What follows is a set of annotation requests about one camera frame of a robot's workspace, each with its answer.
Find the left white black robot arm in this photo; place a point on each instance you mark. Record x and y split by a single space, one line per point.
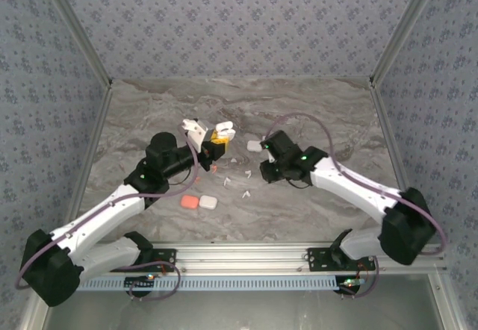
97 218

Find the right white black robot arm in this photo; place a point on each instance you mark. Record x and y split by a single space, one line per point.
354 188

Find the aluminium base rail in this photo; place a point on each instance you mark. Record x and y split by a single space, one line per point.
242 259

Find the small controller circuit board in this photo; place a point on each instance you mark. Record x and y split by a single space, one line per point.
140 282
351 282

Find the aluminium side rail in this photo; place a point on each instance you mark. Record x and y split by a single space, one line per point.
91 151
392 151

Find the aluminium corner post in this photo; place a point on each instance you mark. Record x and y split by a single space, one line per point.
74 27
407 27

